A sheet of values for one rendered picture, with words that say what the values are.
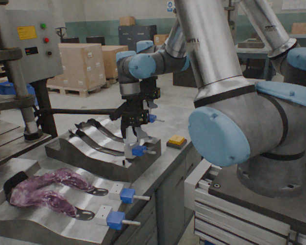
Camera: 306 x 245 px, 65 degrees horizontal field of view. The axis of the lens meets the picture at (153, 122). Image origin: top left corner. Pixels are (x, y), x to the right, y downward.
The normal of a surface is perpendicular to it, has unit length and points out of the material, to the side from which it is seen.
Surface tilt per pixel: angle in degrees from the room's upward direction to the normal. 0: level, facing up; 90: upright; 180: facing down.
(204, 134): 97
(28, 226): 90
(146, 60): 79
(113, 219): 0
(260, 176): 72
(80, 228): 0
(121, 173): 90
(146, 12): 90
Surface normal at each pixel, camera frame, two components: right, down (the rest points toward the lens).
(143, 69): 0.45, 0.16
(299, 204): -0.04, -0.91
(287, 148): -0.05, 0.41
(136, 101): -0.52, 0.24
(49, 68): 0.86, 0.18
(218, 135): -0.84, 0.36
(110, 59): -0.37, 0.39
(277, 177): -0.31, 0.11
